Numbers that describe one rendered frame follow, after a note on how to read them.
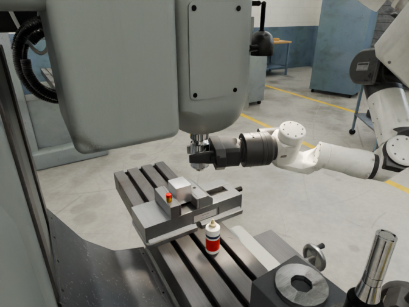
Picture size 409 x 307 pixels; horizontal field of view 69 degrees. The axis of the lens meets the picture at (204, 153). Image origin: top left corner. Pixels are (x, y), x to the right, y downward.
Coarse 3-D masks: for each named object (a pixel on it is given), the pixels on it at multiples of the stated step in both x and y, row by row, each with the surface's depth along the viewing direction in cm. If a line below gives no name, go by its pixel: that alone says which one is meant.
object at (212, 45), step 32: (192, 0) 51; (224, 0) 53; (192, 32) 52; (224, 32) 55; (192, 64) 55; (224, 64) 58; (192, 96) 57; (224, 96) 61; (192, 128) 64; (224, 128) 68
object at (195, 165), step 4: (192, 148) 73; (208, 148) 74; (192, 152) 74; (196, 152) 73; (192, 164) 75; (196, 164) 74; (200, 164) 74; (204, 164) 75; (208, 164) 76; (196, 168) 75; (200, 168) 75; (204, 168) 75
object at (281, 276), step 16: (272, 272) 55; (288, 272) 53; (304, 272) 53; (256, 288) 52; (272, 288) 52; (288, 288) 50; (304, 288) 52; (320, 288) 50; (336, 288) 52; (256, 304) 54; (272, 304) 50; (288, 304) 49; (304, 304) 48; (320, 304) 48; (336, 304) 48
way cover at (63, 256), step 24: (48, 216) 75; (72, 240) 79; (72, 264) 68; (96, 264) 80; (120, 264) 88; (144, 264) 91; (72, 288) 60; (96, 288) 71; (120, 288) 78; (144, 288) 82
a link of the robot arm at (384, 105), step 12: (372, 96) 81; (384, 96) 79; (396, 96) 78; (372, 108) 81; (384, 108) 78; (396, 108) 76; (408, 108) 77; (372, 120) 82; (384, 120) 77; (396, 120) 75; (408, 120) 75; (384, 132) 76; (396, 132) 73; (408, 132) 72; (396, 144) 70; (408, 144) 70; (396, 156) 69; (408, 156) 69
